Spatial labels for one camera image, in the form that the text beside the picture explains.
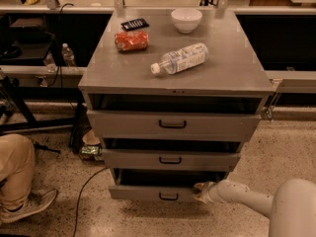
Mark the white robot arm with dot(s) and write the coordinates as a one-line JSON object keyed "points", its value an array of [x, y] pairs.
{"points": [[291, 210]]}

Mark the grey middle drawer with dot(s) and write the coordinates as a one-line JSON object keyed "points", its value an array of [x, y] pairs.
{"points": [[170, 160]]}

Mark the grey bottom drawer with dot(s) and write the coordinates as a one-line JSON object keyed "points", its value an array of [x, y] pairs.
{"points": [[144, 192]]}

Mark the grey top drawer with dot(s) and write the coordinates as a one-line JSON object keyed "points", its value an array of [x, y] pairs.
{"points": [[173, 126]]}

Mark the black handheld tool on floor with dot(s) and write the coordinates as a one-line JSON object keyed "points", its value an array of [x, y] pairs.
{"points": [[45, 148]]}

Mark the black metal stand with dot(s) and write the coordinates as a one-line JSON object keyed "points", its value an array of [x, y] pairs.
{"points": [[60, 90]]}

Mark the grey sneaker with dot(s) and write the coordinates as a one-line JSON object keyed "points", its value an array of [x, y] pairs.
{"points": [[34, 204]]}

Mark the grey metal drawer cabinet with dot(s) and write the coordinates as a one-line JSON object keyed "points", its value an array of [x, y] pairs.
{"points": [[171, 109]]}

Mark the orange crushed soda can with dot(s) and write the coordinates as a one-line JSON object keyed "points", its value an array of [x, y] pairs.
{"points": [[129, 41]]}

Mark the black snack packet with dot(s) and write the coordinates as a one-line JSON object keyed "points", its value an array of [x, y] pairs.
{"points": [[135, 24]]}

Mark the grey drawer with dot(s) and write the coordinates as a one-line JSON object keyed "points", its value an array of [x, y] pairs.
{"points": [[144, 192], [173, 126], [170, 160]]}

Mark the clear plastic water bottle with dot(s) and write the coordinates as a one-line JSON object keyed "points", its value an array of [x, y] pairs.
{"points": [[176, 61]]}

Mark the small water bottle background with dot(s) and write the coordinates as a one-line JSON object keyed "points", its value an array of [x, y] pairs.
{"points": [[68, 55]]}

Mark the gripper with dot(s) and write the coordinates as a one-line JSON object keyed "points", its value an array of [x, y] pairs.
{"points": [[212, 193]]}

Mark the white ceramic bowl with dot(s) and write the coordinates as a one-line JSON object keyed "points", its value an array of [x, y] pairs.
{"points": [[186, 20]]}

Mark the person leg khaki trousers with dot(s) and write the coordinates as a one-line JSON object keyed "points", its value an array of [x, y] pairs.
{"points": [[17, 162]]}

